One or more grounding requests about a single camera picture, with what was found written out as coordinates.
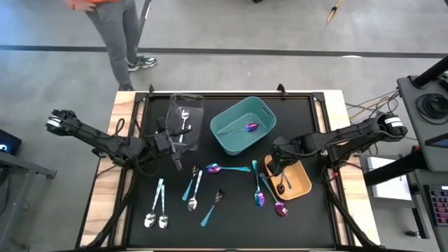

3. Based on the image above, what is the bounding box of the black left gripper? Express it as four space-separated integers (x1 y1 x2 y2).
151 117 193 172

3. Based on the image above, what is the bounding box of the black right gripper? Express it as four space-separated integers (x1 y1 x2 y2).
268 135 305 178

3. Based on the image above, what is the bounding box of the orange plastic bin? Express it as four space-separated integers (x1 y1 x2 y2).
264 153 313 202

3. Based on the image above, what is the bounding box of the iridescent rainbow spoon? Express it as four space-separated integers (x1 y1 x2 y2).
205 162 252 175
251 160 266 208
259 172 290 218
217 122 260 137

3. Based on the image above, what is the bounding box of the teal plastic bin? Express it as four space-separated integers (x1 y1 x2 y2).
209 97 277 156

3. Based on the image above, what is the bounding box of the clear plastic bin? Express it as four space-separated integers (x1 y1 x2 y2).
159 93 206 152

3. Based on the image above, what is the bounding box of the black table mat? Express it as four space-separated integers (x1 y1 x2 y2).
127 93 337 249

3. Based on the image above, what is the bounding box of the silver spoons pair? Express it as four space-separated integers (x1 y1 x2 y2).
143 178 165 229

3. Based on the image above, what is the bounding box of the black cart beam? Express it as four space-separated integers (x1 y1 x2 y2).
363 146 428 188

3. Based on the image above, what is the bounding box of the white box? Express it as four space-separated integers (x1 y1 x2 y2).
366 156 413 202

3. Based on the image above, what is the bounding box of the person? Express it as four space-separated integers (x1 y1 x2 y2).
64 0 158 92

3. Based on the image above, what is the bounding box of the grey workbench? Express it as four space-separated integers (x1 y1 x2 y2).
0 150 58 252

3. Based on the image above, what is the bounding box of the grey equipment cart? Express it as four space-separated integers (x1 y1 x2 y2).
396 74 448 173

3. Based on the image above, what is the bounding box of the grey keyboard stand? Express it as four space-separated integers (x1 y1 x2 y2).
407 169 448 252

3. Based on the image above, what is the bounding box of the black screen device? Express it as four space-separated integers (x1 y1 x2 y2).
0 128 22 155

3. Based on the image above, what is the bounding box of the backlit keyboard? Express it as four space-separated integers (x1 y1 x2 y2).
427 184 448 228

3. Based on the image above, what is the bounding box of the black pole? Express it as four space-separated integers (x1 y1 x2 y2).
412 55 448 88

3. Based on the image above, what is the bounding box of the floor cable bundle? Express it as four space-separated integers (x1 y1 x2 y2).
344 89 402 127

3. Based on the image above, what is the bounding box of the black cable coil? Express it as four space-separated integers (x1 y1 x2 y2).
415 92 448 125

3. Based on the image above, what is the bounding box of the yellow hanging cord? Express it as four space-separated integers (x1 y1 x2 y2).
326 0 344 25

